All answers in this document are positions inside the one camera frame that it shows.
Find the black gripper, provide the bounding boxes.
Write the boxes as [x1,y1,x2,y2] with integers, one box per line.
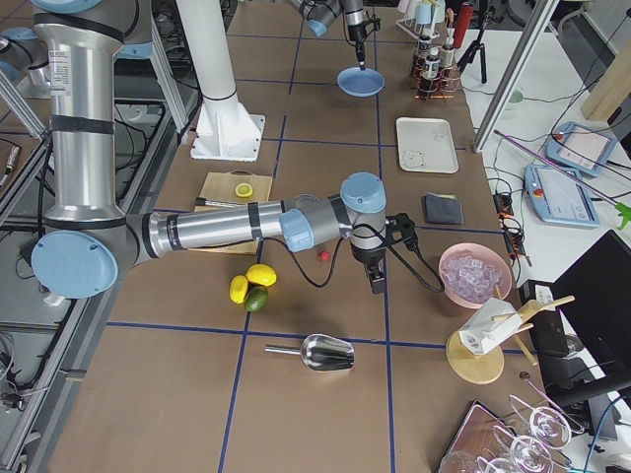
[350,229,386,295]
[346,22,367,70]

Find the blue ceramic plate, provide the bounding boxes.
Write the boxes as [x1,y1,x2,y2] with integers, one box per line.
[336,67,385,98]

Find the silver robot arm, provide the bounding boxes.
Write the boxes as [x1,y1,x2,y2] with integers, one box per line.
[32,1,387,299]
[288,0,371,70]

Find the dark sauce bottle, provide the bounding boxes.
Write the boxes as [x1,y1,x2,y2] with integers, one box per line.
[422,47,440,81]

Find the folded grey cloth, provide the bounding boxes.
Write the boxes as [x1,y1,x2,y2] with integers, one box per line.
[422,193,463,225]

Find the pink bowl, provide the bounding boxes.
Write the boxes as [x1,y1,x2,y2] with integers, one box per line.
[439,242,513,308]

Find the metal ice scoop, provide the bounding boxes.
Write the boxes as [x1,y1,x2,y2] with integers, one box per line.
[265,334,355,372]

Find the clear ice cubes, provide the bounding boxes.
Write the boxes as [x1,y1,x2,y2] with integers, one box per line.
[440,251,504,304]

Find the red thermos bottle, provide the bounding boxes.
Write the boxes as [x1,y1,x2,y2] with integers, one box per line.
[453,1,474,48]

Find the large yellow lemon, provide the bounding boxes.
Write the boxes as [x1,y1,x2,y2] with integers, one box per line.
[245,263,277,287]

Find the cream plastic tray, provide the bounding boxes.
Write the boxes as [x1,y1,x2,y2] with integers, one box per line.
[395,117,458,174]

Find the green lime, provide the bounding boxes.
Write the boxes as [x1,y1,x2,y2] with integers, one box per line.
[244,286,268,312]

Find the white paper carton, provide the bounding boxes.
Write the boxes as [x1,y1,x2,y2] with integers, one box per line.
[458,298,522,356]

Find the small yellow lemon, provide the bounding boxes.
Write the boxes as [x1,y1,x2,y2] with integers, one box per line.
[229,275,249,304]

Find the lime half slice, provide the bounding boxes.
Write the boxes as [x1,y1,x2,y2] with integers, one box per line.
[235,182,253,199]

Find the near blue teach pendant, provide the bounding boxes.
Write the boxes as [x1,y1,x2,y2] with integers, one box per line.
[524,164,599,229]

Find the blue teach pendant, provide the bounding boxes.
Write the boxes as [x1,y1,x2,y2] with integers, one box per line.
[545,121,617,177]
[524,164,599,229]

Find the black monitor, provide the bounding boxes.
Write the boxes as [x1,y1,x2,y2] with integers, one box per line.
[551,231,630,407]

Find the clear wine glass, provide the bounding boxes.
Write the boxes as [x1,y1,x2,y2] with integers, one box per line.
[509,394,572,450]
[492,425,553,473]

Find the far blue teach pendant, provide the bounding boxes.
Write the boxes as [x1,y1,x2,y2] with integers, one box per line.
[545,121,617,177]

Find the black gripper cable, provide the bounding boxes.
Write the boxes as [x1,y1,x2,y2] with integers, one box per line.
[263,224,448,293]

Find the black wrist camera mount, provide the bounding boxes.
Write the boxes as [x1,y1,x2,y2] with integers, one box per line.
[386,213,418,251]

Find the copper wire bottle rack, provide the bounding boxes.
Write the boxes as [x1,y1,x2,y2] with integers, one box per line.
[409,46,461,101]

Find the black camera tripod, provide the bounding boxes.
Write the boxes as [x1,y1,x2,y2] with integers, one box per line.
[456,1,495,84]

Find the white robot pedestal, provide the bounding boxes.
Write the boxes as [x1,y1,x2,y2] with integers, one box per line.
[176,0,265,162]

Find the aluminium frame post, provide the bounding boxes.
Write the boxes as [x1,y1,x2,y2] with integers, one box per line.
[472,0,559,153]

